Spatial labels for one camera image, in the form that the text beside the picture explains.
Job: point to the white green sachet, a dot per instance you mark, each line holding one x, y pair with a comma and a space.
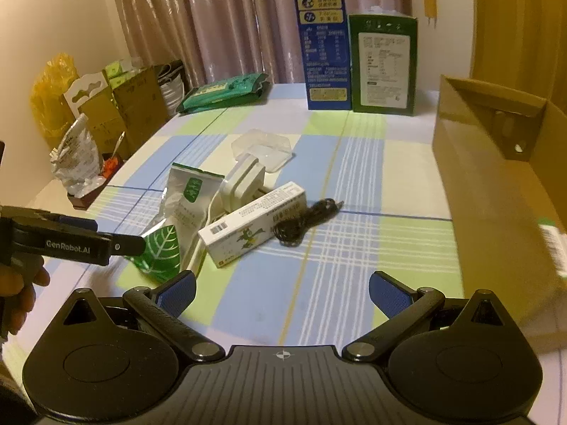
190, 195

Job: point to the clear plastic box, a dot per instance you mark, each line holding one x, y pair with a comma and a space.
265, 146

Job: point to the crumpled white plastic bag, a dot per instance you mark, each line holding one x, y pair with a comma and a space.
75, 159

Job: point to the white square night light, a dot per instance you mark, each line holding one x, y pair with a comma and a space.
241, 181

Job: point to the cardboard box with white top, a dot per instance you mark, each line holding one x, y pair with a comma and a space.
95, 115

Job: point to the wooden door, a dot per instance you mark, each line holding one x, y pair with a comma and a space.
518, 22

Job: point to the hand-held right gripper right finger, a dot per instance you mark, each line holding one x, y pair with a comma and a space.
390, 294

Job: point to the tall green carton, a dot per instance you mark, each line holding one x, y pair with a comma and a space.
383, 66

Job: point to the green tissue packs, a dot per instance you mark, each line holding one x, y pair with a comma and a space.
122, 73

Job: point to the yellow plastic bag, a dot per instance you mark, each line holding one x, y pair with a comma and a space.
48, 97

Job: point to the small orange object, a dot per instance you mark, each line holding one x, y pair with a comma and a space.
111, 167

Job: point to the plain brown cardboard box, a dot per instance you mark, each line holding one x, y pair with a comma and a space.
141, 102

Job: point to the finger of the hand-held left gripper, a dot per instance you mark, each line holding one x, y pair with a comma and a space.
128, 245
77, 223

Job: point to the long white medicine box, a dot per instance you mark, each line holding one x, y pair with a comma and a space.
248, 225

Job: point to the green leaf print packet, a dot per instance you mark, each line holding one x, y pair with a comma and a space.
161, 248

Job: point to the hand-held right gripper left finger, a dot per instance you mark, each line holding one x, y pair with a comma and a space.
179, 293

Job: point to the white plastic bucket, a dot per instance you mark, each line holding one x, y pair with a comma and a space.
170, 90

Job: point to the person's left hand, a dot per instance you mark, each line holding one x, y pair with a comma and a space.
17, 301

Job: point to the pink-brown curtain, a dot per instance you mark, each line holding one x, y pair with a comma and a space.
221, 17

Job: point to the tall blue carton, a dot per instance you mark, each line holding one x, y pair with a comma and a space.
321, 48

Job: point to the green wet wipes pack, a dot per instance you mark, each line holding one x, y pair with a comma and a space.
221, 93

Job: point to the desktop with checked tablecloth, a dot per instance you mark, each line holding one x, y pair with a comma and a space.
274, 310

